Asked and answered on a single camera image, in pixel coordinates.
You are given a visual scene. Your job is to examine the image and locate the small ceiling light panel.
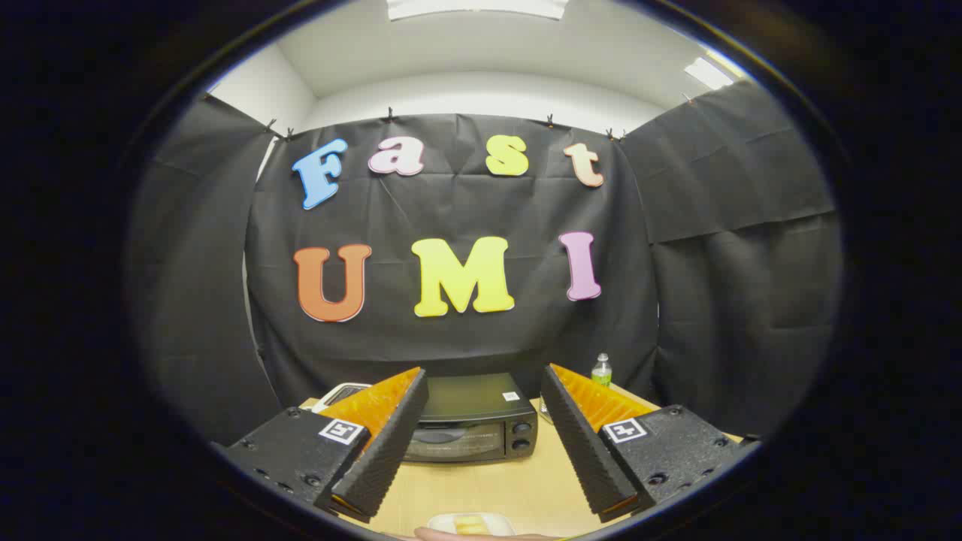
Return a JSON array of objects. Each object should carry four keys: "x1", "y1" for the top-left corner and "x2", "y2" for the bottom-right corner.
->
[{"x1": 684, "y1": 57, "x2": 734, "y2": 91}]

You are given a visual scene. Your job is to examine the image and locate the black toaster oven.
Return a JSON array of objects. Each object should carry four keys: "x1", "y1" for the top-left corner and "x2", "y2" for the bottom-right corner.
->
[{"x1": 404, "y1": 373, "x2": 540, "y2": 464}]

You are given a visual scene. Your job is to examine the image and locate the large ceiling light panel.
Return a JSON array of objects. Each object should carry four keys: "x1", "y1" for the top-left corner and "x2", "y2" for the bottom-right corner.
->
[{"x1": 387, "y1": 0, "x2": 570, "y2": 21}]

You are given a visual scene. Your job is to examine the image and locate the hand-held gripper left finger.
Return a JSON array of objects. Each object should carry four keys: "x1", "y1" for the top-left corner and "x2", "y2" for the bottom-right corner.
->
[{"x1": 213, "y1": 367, "x2": 430, "y2": 524}]

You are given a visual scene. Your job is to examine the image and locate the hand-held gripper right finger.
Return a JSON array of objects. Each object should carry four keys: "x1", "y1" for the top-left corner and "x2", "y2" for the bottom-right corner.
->
[{"x1": 540, "y1": 364, "x2": 761, "y2": 524}]

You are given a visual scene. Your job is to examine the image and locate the white bread toaster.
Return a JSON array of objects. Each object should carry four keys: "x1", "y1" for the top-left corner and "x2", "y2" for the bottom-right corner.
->
[{"x1": 312, "y1": 382, "x2": 374, "y2": 414}]

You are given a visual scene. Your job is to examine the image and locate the white oval dish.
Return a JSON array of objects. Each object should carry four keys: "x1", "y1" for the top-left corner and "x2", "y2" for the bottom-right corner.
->
[{"x1": 427, "y1": 512, "x2": 517, "y2": 537}]

